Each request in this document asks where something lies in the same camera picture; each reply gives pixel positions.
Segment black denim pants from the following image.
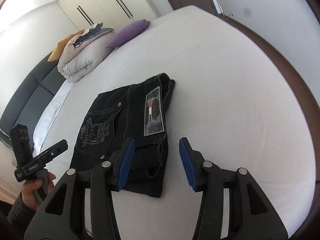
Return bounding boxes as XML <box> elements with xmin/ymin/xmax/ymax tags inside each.
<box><xmin>70</xmin><ymin>73</ymin><xmax>175</xmax><ymax>198</ymax></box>

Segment black jacket sleeve forearm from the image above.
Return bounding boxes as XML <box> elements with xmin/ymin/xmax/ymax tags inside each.
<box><xmin>1</xmin><ymin>193</ymin><xmax>36</xmax><ymax>239</ymax></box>

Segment person left hand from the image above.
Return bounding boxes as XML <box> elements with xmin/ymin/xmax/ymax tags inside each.
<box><xmin>21</xmin><ymin>172</ymin><xmax>56</xmax><ymax>211</ymax></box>

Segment dark grey headboard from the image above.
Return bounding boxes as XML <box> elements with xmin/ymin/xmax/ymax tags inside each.
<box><xmin>1</xmin><ymin>55</ymin><xmax>66</xmax><ymax>149</ymax></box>

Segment folded beige duvet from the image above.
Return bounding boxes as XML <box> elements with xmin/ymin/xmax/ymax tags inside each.
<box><xmin>57</xmin><ymin>30</ymin><xmax>116</xmax><ymax>83</ymax></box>

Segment mustard yellow pillow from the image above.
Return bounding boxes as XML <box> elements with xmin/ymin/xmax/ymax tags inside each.
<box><xmin>47</xmin><ymin>29</ymin><xmax>84</xmax><ymax>62</ymax></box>

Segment folded blue grey garment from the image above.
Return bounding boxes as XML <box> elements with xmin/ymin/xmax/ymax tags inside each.
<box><xmin>73</xmin><ymin>22</ymin><xmax>114</xmax><ymax>47</ymax></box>

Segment purple pillow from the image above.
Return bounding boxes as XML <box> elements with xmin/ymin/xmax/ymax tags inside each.
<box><xmin>107</xmin><ymin>19</ymin><xmax>151</xmax><ymax>48</ymax></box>

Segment cream wardrobe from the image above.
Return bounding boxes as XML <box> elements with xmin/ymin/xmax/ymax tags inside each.
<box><xmin>57</xmin><ymin>0</ymin><xmax>157</xmax><ymax>31</ymax></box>

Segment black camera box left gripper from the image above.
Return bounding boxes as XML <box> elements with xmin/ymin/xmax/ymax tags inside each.
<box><xmin>10</xmin><ymin>124</ymin><xmax>33</xmax><ymax>167</ymax></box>

